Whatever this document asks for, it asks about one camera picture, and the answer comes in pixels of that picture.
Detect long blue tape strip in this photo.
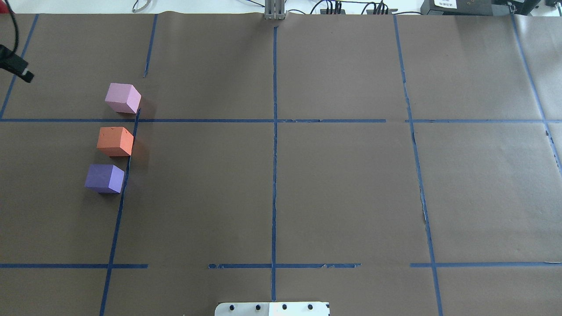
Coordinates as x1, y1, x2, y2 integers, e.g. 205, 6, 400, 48
99, 109, 141, 316

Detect orange foam block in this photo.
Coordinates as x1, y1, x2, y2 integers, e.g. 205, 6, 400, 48
96, 127, 134, 157

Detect pink foam block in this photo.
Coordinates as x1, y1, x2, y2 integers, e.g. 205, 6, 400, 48
105, 83, 142, 114

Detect brown paper mat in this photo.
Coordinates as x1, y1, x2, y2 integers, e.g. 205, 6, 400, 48
1, 12, 561, 316

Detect black box with label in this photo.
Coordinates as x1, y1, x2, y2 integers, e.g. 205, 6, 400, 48
420, 0, 517, 16

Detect aluminium frame post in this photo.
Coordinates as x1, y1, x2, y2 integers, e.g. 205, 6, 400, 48
264, 0, 287, 21

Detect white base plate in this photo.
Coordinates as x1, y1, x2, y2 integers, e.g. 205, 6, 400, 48
214, 302, 331, 316

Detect purple foam block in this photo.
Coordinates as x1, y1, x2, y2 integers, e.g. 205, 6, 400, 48
84, 164, 125, 194

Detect crossing blue tape strip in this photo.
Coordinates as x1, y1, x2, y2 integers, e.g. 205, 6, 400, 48
1, 118, 562, 124

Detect black power strip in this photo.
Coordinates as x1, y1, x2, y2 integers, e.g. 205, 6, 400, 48
313, 4, 374, 14

